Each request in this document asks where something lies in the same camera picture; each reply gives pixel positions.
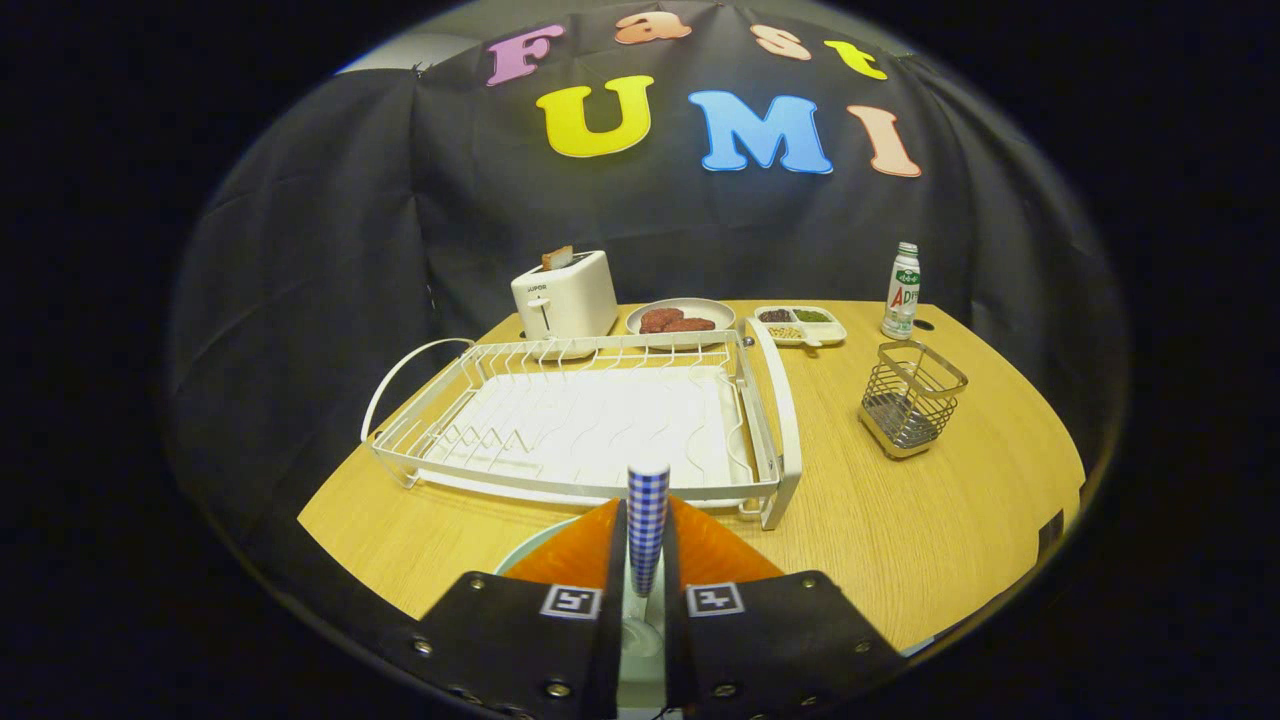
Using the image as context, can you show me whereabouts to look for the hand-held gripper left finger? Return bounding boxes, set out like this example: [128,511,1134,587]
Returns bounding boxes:
[410,498,629,720]

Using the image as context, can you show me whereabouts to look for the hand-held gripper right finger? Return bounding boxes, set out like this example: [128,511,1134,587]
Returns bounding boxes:
[662,496,909,720]

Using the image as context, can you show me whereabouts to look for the light green plate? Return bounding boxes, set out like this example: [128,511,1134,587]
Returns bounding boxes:
[493,516,673,713]

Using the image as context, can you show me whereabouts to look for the blue checkered handle spoon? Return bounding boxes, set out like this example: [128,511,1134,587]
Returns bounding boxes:
[622,462,671,661]

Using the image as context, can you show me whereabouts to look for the white wire dish rack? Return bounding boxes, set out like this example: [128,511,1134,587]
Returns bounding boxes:
[360,318,804,531]

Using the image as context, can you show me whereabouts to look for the metal wire basket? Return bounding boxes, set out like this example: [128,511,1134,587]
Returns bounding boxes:
[858,341,969,460]

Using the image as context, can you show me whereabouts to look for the beige plate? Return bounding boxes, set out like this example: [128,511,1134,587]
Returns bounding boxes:
[626,298,738,348]

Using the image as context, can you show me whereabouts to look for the white compartment tray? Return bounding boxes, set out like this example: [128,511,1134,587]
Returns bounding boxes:
[752,305,848,349]

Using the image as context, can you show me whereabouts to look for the white toaster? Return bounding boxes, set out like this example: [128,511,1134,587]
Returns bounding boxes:
[510,250,620,346]

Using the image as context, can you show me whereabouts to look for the white green drink bottle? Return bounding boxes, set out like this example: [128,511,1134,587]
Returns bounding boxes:
[881,242,922,341]

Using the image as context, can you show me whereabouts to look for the black backdrop cloth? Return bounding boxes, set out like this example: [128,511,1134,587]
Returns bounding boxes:
[165,5,1131,621]

